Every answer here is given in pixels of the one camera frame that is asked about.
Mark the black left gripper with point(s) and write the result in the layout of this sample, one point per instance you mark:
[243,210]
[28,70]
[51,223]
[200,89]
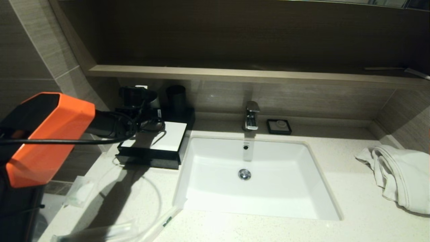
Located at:
[132,99]

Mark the grey plastic cup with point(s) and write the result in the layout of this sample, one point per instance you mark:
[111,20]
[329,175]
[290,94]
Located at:
[154,99]

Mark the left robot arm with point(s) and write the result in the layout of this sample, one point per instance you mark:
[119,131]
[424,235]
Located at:
[50,117]

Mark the black drawer amenity box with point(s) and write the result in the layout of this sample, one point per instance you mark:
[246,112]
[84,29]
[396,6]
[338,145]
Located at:
[151,161]

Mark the black plastic cup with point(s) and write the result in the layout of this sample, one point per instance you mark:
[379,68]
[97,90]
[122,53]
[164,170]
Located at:
[176,99]

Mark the small clear cotton packet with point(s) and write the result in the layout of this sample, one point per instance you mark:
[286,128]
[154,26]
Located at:
[80,193]

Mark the chrome faucet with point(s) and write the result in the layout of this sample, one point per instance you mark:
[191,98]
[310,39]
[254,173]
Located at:
[251,117]

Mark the wrapped toothbrush with green mark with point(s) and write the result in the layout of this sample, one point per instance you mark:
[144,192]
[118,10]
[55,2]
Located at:
[161,223]

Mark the chrome sink drain plug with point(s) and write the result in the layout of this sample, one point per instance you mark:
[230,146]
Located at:
[244,174]

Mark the long clear wrapped packet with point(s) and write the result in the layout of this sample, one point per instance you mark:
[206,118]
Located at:
[100,232]

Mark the black square soap dish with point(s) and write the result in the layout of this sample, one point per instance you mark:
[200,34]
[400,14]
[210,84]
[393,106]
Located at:
[269,130]

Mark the round white soap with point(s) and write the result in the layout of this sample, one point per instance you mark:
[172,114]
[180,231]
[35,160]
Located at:
[280,126]

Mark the white ceramic sink basin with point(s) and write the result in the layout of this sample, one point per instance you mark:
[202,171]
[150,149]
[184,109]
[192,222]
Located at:
[285,181]

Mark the white crumpled towel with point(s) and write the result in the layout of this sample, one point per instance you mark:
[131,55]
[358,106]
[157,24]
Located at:
[403,174]

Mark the grey wrapped shelf item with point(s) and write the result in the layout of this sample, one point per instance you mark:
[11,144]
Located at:
[416,73]

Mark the wooden wall shelf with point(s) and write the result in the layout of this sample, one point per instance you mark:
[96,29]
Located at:
[235,74]

